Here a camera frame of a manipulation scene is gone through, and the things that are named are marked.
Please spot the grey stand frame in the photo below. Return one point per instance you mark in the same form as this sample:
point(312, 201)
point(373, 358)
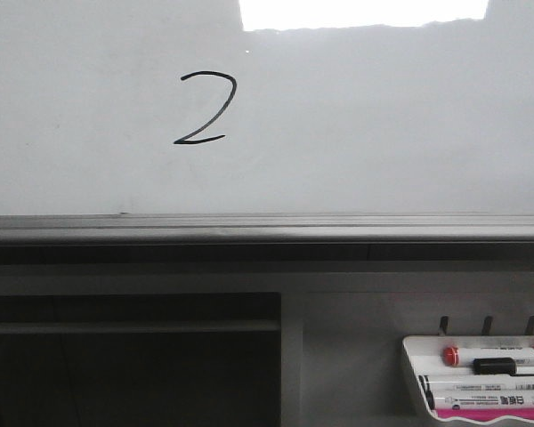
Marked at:
point(235, 343)

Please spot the black hook middle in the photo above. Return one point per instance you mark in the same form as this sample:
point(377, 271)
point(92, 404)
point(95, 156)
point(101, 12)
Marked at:
point(487, 325)

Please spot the white marker tray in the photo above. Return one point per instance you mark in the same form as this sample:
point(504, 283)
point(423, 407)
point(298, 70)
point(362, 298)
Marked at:
point(422, 356)

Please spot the black hook right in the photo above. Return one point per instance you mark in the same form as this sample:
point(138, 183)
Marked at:
point(529, 329)

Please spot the white whiteboard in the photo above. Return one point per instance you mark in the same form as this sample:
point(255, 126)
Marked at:
point(191, 107)

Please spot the black hook left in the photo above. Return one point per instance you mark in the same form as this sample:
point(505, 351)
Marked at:
point(443, 328)

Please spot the grey whiteboard bottom frame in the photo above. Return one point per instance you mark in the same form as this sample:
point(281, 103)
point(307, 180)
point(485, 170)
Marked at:
point(418, 236)

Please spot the black capped marker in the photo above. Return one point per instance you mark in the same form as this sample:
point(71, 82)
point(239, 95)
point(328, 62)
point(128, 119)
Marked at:
point(505, 365)

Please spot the black hook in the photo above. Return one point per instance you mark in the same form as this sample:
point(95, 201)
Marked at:
point(529, 329)
point(443, 328)
point(487, 325)

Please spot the red capped marker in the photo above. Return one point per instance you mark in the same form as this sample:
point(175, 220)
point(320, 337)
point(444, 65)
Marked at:
point(461, 356)

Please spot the white marker black end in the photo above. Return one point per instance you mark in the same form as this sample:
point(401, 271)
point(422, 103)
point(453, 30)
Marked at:
point(501, 382)

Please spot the white marker with label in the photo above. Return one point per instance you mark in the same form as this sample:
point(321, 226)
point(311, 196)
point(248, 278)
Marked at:
point(464, 400)

